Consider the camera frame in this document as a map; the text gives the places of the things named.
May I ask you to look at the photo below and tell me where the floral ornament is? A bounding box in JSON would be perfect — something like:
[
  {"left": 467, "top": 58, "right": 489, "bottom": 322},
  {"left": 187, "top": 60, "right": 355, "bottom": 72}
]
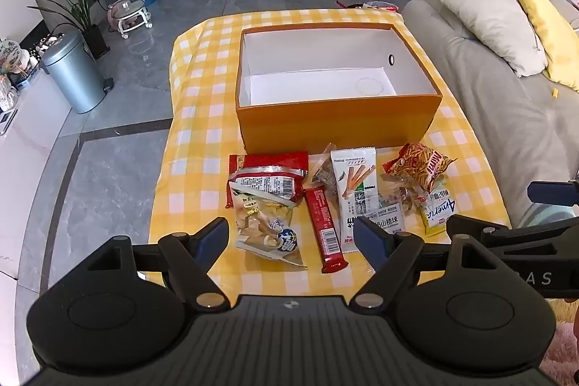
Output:
[{"left": 0, "top": 39, "right": 30, "bottom": 75}]

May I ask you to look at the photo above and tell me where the white breadstick packet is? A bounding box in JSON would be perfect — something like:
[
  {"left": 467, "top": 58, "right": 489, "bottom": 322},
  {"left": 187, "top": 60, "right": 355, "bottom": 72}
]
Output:
[{"left": 330, "top": 147, "right": 381, "bottom": 253}]

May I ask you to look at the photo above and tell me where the red and silver snack bag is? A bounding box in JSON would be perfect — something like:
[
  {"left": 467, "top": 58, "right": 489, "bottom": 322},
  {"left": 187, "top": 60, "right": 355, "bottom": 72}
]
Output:
[{"left": 227, "top": 151, "right": 309, "bottom": 210}]

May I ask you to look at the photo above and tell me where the white tablet device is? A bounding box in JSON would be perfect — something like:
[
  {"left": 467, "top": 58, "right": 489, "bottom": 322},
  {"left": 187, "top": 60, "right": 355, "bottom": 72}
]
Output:
[{"left": 0, "top": 109, "right": 19, "bottom": 136}]

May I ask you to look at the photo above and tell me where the grey metal trash can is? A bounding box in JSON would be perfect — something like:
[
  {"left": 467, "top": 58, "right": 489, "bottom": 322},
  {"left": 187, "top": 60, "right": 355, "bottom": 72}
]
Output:
[{"left": 40, "top": 29, "right": 114, "bottom": 114}]

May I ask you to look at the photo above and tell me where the grey sofa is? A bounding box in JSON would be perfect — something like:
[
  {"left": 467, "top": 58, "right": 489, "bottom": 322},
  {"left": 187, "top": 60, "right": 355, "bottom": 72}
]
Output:
[{"left": 402, "top": 0, "right": 579, "bottom": 233}]

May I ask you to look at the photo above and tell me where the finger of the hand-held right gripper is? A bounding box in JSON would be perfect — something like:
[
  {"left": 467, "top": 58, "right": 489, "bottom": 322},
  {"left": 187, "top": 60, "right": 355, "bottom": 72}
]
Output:
[
  {"left": 445, "top": 214, "right": 510, "bottom": 244},
  {"left": 527, "top": 181, "right": 579, "bottom": 203}
]

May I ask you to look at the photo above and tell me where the beige pillow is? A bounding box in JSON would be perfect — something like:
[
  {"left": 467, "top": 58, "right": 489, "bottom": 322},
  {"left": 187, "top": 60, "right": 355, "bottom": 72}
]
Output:
[{"left": 433, "top": 0, "right": 548, "bottom": 78}]

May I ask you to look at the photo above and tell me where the yellow checkered tablecloth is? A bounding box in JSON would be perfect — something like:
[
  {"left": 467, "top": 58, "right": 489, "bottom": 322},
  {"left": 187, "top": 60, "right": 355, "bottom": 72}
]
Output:
[{"left": 151, "top": 8, "right": 514, "bottom": 298}]

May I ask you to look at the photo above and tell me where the yellow pillow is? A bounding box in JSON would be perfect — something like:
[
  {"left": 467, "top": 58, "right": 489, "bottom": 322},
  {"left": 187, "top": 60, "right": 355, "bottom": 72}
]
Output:
[{"left": 509, "top": 0, "right": 579, "bottom": 93}]

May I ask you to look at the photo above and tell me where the white labelled snack packet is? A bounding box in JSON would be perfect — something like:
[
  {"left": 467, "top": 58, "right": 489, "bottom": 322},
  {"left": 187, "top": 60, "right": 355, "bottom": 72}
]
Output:
[{"left": 362, "top": 191, "right": 405, "bottom": 235}]

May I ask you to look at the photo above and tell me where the potted long-leaf plant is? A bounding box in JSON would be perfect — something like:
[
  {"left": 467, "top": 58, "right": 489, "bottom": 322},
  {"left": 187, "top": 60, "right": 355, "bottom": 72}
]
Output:
[{"left": 27, "top": 0, "right": 111, "bottom": 61}]

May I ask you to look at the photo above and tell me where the orange cardboard box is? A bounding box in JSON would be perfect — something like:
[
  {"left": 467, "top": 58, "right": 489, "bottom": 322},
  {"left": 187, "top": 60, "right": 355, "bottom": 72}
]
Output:
[{"left": 234, "top": 23, "right": 443, "bottom": 154}]

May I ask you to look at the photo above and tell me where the yellow and white snack packet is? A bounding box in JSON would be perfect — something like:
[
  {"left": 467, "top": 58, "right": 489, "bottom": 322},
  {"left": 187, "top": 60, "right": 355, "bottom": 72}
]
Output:
[{"left": 416, "top": 187, "right": 458, "bottom": 237}]

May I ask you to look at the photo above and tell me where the red snack bar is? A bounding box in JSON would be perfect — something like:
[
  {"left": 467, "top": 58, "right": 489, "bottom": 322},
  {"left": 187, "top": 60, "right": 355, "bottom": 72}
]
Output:
[{"left": 304, "top": 186, "right": 349, "bottom": 273}]

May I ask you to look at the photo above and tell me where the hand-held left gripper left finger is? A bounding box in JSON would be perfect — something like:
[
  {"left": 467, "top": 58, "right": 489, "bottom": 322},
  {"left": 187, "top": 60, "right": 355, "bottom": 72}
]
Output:
[{"left": 77, "top": 217, "right": 228, "bottom": 309}]

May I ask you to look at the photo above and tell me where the orange fries snack bag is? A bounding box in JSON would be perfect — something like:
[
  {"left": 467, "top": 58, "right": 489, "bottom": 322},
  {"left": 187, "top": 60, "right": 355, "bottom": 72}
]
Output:
[{"left": 382, "top": 143, "right": 457, "bottom": 192}]

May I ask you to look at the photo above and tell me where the small pink rolling stool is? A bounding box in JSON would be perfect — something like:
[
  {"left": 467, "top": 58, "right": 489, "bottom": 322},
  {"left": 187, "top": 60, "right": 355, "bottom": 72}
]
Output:
[{"left": 107, "top": 0, "right": 153, "bottom": 39}]

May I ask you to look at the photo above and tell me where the clear dark snack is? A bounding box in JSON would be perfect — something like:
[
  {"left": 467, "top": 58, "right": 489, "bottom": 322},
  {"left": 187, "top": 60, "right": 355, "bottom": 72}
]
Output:
[{"left": 304, "top": 143, "right": 340, "bottom": 199}]

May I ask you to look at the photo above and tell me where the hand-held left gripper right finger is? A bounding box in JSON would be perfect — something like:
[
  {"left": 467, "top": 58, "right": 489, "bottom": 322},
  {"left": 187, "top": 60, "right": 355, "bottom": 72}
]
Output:
[{"left": 353, "top": 217, "right": 507, "bottom": 309}]

